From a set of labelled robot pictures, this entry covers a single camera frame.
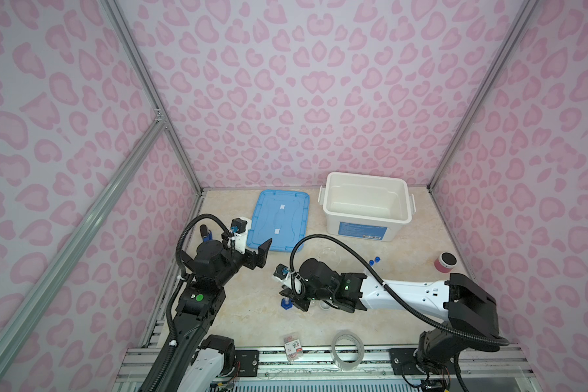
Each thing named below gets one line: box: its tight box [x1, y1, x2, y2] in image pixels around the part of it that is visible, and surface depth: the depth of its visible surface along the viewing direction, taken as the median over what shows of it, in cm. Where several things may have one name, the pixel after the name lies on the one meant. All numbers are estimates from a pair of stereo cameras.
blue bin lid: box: [246, 189, 310, 253], surface depth 112 cm
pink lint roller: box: [433, 251, 459, 274], surface depth 92 cm
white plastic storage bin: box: [317, 171, 417, 242], surface depth 102 cm
